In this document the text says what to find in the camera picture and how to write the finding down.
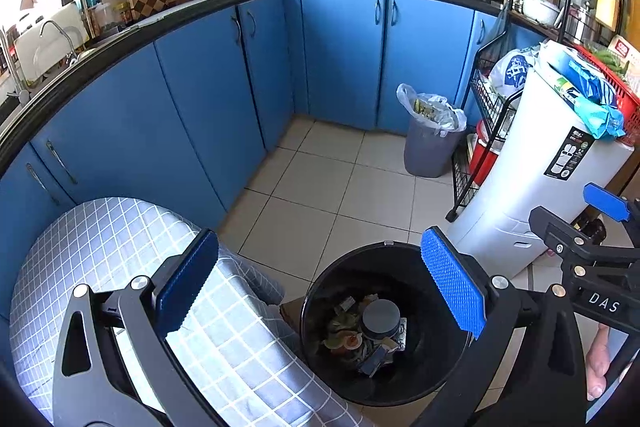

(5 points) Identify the clear plastic bin liner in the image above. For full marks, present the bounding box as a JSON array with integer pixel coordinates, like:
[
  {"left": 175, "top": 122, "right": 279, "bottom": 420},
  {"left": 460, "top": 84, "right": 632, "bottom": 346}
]
[{"left": 396, "top": 83, "right": 468, "bottom": 138}]

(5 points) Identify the white tall appliance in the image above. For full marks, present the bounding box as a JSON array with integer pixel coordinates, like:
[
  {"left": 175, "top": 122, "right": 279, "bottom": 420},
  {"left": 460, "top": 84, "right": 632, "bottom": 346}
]
[{"left": 447, "top": 39, "right": 636, "bottom": 273}]

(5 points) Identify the black trash bin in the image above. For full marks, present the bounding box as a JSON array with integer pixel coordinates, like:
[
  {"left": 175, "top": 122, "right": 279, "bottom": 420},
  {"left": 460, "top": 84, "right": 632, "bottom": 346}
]
[{"left": 299, "top": 243, "right": 474, "bottom": 408}]

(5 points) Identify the grey trash bin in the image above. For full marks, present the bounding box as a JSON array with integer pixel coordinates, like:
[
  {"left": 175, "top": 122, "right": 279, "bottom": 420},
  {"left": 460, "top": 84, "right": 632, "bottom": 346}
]
[{"left": 403, "top": 107, "right": 466, "bottom": 178}]

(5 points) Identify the black kitchen countertop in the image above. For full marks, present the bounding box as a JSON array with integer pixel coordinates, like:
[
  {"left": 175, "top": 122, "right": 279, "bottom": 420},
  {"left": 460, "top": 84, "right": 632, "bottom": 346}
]
[{"left": 0, "top": 0, "right": 507, "bottom": 172}]

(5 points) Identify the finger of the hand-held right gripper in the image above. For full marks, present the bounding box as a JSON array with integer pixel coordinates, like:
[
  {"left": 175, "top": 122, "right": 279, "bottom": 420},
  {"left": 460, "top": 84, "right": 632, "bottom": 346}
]
[
  {"left": 528, "top": 205, "right": 640, "bottom": 265},
  {"left": 583, "top": 183, "right": 640, "bottom": 230}
]

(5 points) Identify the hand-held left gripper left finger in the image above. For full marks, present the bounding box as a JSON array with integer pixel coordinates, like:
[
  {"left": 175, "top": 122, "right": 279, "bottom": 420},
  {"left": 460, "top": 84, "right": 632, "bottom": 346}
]
[{"left": 52, "top": 228, "right": 221, "bottom": 427}]

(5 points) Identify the round table with checkered cloth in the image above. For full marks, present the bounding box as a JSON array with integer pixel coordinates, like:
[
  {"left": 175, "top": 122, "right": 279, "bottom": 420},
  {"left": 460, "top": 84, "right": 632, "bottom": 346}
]
[{"left": 9, "top": 197, "right": 371, "bottom": 427}]

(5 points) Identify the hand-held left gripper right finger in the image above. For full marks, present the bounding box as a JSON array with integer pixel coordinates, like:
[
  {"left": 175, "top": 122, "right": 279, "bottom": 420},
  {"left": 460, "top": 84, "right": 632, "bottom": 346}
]
[{"left": 420, "top": 227, "right": 587, "bottom": 427}]

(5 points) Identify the white plastic cutting board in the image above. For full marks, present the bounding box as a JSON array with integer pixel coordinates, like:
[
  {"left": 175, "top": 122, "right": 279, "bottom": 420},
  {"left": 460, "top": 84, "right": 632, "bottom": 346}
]
[{"left": 14, "top": 2, "right": 91, "bottom": 84}]

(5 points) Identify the blue plastic bag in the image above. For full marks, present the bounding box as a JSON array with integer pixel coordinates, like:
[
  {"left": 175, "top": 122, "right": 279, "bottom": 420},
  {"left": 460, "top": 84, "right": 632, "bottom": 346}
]
[{"left": 564, "top": 57, "right": 627, "bottom": 141}]

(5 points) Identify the white bowl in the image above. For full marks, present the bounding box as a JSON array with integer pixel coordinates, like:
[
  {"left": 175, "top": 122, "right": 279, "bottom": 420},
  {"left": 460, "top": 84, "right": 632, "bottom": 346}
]
[{"left": 522, "top": 0, "right": 562, "bottom": 26}]

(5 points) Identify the red plastic basket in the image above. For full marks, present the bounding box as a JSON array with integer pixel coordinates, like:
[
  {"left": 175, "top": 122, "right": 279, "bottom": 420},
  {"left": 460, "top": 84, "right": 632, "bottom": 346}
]
[{"left": 570, "top": 44, "right": 640, "bottom": 146}]

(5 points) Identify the red container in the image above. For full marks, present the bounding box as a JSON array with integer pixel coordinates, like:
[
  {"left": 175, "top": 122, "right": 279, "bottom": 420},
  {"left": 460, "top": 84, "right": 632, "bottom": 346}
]
[{"left": 472, "top": 119, "right": 502, "bottom": 186}]

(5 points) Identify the small steel faucet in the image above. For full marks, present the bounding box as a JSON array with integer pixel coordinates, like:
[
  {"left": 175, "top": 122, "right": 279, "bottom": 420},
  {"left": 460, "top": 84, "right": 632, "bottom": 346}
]
[{"left": 39, "top": 21, "right": 79, "bottom": 58}]

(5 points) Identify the person's right hand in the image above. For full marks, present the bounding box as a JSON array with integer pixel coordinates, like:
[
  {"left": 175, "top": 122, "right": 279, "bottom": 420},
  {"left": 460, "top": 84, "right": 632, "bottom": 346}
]
[{"left": 585, "top": 324, "right": 615, "bottom": 403}]

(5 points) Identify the white and blue bag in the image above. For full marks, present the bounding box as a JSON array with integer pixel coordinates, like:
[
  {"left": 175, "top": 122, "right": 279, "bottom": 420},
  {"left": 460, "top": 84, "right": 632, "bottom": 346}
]
[{"left": 487, "top": 49, "right": 537, "bottom": 98}]

